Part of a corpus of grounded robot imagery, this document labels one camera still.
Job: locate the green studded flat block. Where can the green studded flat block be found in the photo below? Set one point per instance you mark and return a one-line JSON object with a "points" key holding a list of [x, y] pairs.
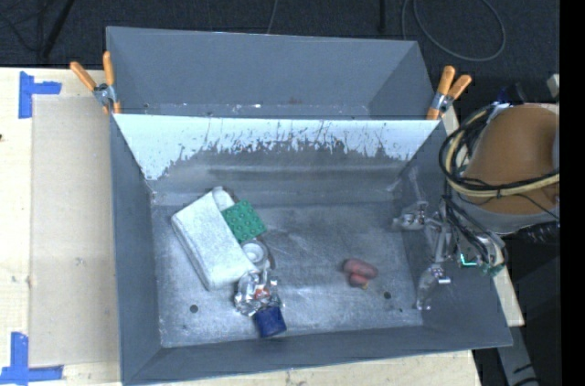
{"points": [[244, 221]]}

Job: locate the crumpled silver foil packet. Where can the crumpled silver foil packet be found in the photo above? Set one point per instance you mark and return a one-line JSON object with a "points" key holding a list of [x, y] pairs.
{"points": [[253, 292]]}

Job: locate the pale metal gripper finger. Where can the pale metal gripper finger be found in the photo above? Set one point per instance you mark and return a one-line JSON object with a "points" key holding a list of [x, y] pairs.
{"points": [[433, 279], [417, 217]]}

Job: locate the pale cardboard board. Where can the pale cardboard board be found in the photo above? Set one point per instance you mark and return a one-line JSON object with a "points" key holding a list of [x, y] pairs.
{"points": [[68, 238]]}

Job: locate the white folded cloth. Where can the white folded cloth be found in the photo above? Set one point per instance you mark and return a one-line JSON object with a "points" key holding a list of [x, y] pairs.
{"points": [[210, 244]]}

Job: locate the grey metal bin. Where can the grey metal bin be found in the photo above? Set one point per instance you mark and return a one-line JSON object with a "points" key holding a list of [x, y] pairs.
{"points": [[320, 174]]}

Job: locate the red toy sausage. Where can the red toy sausage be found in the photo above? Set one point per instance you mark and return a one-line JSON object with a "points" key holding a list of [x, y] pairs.
{"points": [[360, 270]]}

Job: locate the white plastic bottle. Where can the white plastic bottle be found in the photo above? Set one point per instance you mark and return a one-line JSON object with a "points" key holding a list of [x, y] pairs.
{"points": [[254, 254]]}

